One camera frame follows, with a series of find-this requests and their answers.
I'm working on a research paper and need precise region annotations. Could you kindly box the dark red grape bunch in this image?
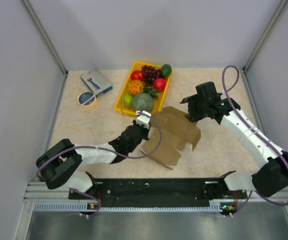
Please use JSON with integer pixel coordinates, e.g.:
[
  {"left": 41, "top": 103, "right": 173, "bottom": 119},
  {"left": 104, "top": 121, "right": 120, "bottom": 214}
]
[{"left": 141, "top": 65, "right": 162, "bottom": 86}]

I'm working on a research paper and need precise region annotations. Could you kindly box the razor package box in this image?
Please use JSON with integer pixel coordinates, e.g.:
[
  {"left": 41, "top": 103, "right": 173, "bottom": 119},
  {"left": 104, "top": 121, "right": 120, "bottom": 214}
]
[{"left": 81, "top": 68, "right": 113, "bottom": 98}]

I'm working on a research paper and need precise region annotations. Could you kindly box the masking tape roll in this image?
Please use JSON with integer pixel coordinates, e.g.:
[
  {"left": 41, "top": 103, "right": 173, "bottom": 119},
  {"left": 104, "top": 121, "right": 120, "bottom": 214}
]
[{"left": 77, "top": 91, "right": 97, "bottom": 109}]

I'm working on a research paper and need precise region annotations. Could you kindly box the brown cardboard paper box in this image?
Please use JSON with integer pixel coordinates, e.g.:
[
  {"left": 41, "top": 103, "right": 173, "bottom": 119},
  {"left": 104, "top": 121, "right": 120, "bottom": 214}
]
[{"left": 140, "top": 106, "right": 201, "bottom": 170}]

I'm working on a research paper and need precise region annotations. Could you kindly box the grey slotted cable duct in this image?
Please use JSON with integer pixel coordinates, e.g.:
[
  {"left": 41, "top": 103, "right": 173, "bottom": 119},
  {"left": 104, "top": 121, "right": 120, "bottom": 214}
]
[{"left": 34, "top": 201, "right": 224, "bottom": 213}]

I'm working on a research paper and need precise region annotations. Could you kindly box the green cantaloupe melon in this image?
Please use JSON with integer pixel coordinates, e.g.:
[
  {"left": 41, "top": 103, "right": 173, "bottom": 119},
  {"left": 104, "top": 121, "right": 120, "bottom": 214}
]
[{"left": 131, "top": 93, "right": 154, "bottom": 112}]

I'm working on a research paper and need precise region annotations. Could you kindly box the green avocado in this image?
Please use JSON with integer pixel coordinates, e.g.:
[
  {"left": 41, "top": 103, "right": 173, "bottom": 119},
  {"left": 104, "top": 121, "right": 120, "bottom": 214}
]
[{"left": 160, "top": 64, "right": 172, "bottom": 78}]

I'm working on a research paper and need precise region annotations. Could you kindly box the red pomegranate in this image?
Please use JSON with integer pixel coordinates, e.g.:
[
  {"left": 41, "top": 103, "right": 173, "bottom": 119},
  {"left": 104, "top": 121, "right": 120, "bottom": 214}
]
[{"left": 153, "top": 78, "right": 167, "bottom": 92}]

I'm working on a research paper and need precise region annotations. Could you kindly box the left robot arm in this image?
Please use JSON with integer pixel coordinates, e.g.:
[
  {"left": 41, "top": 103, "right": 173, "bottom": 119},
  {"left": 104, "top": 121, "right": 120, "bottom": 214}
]
[{"left": 36, "top": 116, "right": 150, "bottom": 198}]

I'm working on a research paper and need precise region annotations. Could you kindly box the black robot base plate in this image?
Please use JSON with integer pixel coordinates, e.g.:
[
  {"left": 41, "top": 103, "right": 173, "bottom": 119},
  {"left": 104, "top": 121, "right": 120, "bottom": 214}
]
[{"left": 68, "top": 177, "right": 237, "bottom": 208}]

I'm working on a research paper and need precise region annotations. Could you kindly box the yellow plastic tray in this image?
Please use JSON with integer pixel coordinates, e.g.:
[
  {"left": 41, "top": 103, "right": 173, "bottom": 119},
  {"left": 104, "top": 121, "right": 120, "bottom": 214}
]
[{"left": 114, "top": 61, "right": 172, "bottom": 117}]

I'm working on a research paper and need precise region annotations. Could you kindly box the orange pineapple fruit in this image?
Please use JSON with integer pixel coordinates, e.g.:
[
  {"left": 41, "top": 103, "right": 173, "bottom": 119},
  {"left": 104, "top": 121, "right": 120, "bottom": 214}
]
[{"left": 127, "top": 80, "right": 159, "bottom": 99}]

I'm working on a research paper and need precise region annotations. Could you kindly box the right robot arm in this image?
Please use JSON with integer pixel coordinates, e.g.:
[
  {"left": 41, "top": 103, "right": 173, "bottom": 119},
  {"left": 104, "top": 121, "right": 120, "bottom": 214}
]
[{"left": 181, "top": 81, "right": 288, "bottom": 198}]

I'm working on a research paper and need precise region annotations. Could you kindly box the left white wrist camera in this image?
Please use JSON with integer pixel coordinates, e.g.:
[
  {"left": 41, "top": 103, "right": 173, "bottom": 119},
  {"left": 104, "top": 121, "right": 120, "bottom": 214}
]
[{"left": 135, "top": 110, "right": 151, "bottom": 129}]

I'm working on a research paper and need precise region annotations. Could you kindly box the red apple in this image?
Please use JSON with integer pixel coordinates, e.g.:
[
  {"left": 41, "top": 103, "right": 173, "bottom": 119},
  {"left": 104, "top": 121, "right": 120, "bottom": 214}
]
[{"left": 130, "top": 70, "right": 143, "bottom": 81}]

